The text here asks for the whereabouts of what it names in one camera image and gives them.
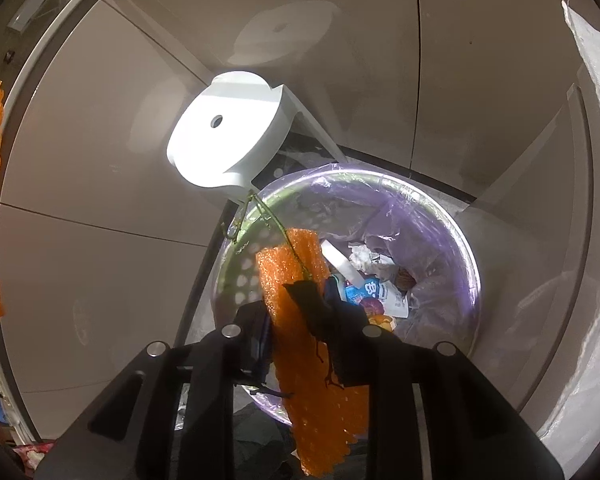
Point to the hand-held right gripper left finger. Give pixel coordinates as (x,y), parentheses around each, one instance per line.
(205,385)

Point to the round perforated trash bin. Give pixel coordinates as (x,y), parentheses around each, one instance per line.
(235,270)

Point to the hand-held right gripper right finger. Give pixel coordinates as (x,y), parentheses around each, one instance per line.
(430,410)

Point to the white rectangular wall fixture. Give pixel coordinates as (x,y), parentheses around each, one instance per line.
(27,8)

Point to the purple plastic bin liner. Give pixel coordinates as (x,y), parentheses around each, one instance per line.
(420,220)

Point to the white plastic stool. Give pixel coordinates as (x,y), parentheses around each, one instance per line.
(220,125)

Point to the blue and white milk carton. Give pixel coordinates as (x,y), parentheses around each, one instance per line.
(370,290)

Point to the orange peel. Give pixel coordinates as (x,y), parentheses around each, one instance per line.
(380,320)

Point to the person's grey trouser leg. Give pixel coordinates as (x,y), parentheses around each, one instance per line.
(260,440)

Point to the white paper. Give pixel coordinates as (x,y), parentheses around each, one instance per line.
(365,257)

